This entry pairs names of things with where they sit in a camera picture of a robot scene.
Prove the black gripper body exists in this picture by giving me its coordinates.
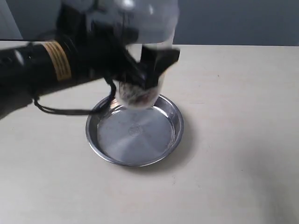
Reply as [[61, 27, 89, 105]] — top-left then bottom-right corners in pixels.
[[56, 0, 150, 86]]

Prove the clear plastic shaker bottle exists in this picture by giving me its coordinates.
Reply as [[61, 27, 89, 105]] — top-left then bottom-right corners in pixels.
[[94, 0, 180, 109]]

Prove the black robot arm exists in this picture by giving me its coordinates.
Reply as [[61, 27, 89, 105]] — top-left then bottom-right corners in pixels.
[[0, 0, 180, 117]]

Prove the round stainless steel plate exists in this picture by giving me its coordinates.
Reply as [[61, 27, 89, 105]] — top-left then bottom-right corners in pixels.
[[85, 95, 184, 167]]

